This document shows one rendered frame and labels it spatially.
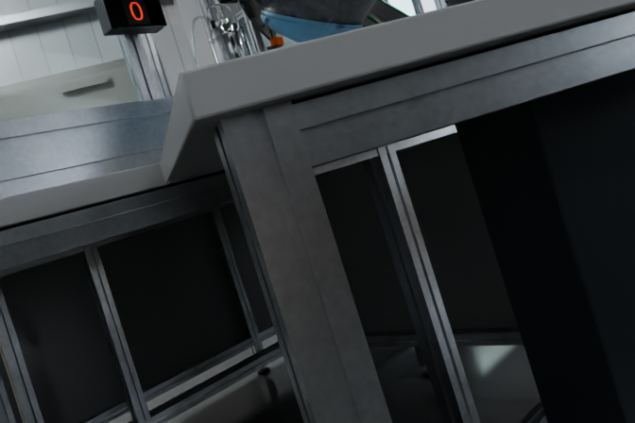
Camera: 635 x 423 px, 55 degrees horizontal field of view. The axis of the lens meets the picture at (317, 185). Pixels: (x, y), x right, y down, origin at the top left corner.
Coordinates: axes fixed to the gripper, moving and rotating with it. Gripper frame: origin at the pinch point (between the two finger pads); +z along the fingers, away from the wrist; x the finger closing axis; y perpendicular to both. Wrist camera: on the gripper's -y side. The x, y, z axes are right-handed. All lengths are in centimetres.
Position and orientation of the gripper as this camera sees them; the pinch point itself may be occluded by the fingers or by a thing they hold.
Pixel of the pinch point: (267, 35)
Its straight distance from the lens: 128.0
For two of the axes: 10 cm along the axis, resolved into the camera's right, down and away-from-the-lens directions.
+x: 6.9, -2.2, 6.9
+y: 6.6, -2.0, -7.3
